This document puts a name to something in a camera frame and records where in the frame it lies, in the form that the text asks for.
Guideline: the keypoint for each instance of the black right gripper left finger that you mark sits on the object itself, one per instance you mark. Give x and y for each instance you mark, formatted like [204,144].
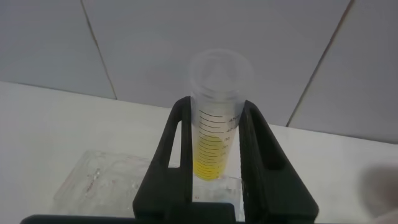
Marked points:
[164,186]

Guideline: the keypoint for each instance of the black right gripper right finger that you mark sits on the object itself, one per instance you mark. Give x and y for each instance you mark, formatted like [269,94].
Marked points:
[270,186]

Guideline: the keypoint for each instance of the yellow pigment test tube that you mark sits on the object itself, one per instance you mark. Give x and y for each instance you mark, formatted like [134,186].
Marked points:
[214,124]

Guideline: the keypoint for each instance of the clear acrylic test tube rack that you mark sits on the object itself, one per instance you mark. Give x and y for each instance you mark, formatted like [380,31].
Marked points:
[102,183]

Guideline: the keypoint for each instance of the blue pigment test tube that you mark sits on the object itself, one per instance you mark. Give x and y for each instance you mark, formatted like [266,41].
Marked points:
[381,189]

